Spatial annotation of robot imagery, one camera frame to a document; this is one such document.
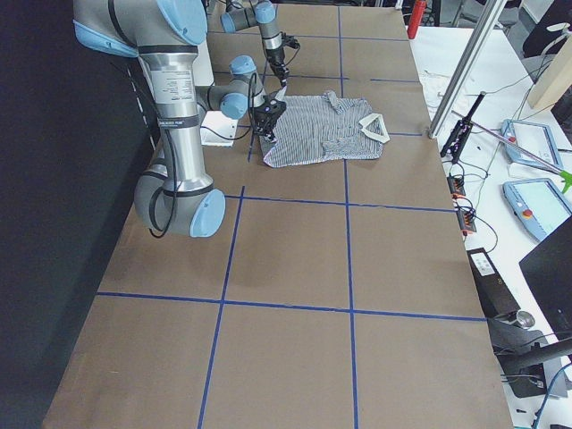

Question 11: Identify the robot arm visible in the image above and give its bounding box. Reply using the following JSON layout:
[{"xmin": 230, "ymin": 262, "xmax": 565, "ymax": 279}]
[
  {"xmin": 220, "ymin": 1, "xmax": 290, "ymax": 88},
  {"xmin": 73, "ymin": 1, "xmax": 297, "ymax": 238}
]

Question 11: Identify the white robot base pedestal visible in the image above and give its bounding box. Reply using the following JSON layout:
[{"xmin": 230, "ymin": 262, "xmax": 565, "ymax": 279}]
[{"xmin": 191, "ymin": 38, "xmax": 239, "ymax": 148}]

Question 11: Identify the metal rod green tip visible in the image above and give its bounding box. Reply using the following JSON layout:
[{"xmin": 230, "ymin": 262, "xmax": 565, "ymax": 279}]
[{"xmin": 470, "ymin": 120, "xmax": 571, "ymax": 193}]

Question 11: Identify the black monitor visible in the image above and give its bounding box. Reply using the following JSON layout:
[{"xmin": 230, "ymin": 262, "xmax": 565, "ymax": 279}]
[{"xmin": 519, "ymin": 218, "xmax": 571, "ymax": 332}]

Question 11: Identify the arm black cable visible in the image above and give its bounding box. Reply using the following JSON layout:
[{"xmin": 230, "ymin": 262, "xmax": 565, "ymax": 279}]
[{"xmin": 148, "ymin": 69, "xmax": 269, "ymax": 239}]

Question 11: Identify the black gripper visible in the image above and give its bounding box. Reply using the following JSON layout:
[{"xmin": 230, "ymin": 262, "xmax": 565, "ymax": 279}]
[
  {"xmin": 254, "ymin": 98, "xmax": 286, "ymax": 143},
  {"xmin": 265, "ymin": 47, "xmax": 289, "ymax": 88}
]

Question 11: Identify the striped polo shirt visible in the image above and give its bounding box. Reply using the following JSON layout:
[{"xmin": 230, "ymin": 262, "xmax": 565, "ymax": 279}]
[{"xmin": 260, "ymin": 90, "xmax": 390, "ymax": 168}]

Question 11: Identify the blue teach pendant far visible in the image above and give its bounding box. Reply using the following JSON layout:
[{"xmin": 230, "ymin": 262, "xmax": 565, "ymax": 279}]
[{"xmin": 501, "ymin": 120, "xmax": 563, "ymax": 168}]

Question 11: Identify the black spare gripper tool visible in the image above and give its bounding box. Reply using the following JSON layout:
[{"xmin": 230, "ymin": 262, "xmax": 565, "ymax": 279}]
[{"xmin": 440, "ymin": 91, "xmax": 486, "ymax": 164}]

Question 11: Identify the red cylinder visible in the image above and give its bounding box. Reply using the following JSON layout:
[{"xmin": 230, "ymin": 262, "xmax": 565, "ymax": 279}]
[{"xmin": 407, "ymin": 0, "xmax": 426, "ymax": 40}]

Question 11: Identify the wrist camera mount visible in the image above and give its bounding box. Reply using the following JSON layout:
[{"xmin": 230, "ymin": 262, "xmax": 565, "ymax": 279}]
[{"xmin": 282, "ymin": 33, "xmax": 300, "ymax": 50}]

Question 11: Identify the blue teach pendant near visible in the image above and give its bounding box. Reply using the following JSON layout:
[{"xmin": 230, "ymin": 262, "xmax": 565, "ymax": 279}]
[{"xmin": 502, "ymin": 178, "xmax": 571, "ymax": 241}]

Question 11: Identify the blue teach pendant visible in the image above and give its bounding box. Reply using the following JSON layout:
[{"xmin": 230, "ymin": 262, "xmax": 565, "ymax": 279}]
[
  {"xmin": 502, "ymin": 178, "xmax": 571, "ymax": 241},
  {"xmin": 501, "ymin": 120, "xmax": 563, "ymax": 168}
]

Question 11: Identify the aluminium frame post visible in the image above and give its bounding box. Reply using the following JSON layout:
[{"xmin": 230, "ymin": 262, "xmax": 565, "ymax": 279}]
[{"xmin": 428, "ymin": 0, "xmax": 507, "ymax": 139}]

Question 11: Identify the black power box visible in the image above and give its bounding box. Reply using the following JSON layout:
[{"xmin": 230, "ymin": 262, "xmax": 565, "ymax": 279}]
[{"xmin": 467, "ymin": 248, "xmax": 520, "ymax": 318}]

